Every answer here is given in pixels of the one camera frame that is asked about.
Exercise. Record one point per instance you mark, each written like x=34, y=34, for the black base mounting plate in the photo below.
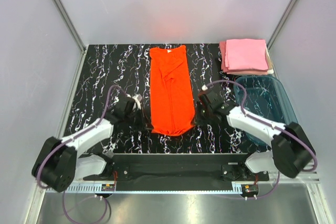
x=178, y=169

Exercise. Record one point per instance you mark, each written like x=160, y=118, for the slotted cable duct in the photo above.
x=122, y=188

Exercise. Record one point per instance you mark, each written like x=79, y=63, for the right aluminium frame post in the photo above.
x=287, y=12

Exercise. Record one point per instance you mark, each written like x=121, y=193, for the folded pink t-shirt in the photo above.
x=246, y=54

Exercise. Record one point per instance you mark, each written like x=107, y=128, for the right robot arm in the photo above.
x=291, y=152

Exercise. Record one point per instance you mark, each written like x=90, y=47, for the left aluminium frame post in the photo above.
x=69, y=24

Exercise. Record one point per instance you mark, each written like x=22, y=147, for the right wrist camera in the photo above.
x=205, y=88

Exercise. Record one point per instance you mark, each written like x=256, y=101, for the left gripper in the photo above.
x=143, y=124

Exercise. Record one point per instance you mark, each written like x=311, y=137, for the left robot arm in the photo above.
x=60, y=161

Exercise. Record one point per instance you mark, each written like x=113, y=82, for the blue transparent plastic bin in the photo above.
x=266, y=97

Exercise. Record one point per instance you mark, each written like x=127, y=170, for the aluminium frame post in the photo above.
x=287, y=12
x=69, y=24

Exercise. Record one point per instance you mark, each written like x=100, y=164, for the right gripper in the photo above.
x=197, y=118

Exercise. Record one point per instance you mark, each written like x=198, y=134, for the folded salmon t-shirt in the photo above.
x=222, y=46

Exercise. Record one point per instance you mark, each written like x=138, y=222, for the orange t-shirt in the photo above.
x=171, y=98

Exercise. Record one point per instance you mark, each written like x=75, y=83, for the folded cream t-shirt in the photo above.
x=256, y=72

